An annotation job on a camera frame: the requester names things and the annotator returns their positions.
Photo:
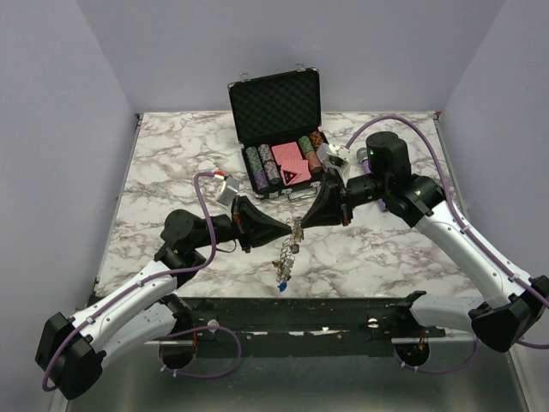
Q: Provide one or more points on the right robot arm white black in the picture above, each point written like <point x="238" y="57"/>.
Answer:
<point x="511" y="301"/>

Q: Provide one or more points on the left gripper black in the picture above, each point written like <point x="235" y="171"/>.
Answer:
<point x="252" y="227"/>

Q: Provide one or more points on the key with black tag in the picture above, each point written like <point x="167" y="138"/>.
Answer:
<point x="298" y="234"/>

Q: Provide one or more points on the pink playing card deck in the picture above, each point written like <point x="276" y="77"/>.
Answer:
<point x="294" y="167"/>

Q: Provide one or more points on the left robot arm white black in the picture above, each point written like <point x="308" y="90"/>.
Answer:
<point x="74" y="350"/>

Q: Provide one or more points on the purple glitter toy microphone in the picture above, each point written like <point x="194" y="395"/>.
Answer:
<point x="362" y="158"/>

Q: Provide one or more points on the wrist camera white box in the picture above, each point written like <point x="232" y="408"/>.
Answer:
<point x="336" y="160"/>
<point x="228" y="190"/>

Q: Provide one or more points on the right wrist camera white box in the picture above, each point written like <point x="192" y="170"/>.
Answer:
<point x="336" y="160"/>

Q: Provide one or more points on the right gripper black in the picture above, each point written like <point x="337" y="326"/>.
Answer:
<point x="326" y="209"/>

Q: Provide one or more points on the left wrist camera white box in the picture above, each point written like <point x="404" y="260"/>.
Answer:
<point x="228" y="190"/>

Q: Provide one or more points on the silver disc keyring holder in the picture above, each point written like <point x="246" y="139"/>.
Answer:
<point x="289" y="249"/>

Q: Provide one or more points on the black poker chip case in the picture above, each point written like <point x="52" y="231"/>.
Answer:
<point x="275" y="110"/>

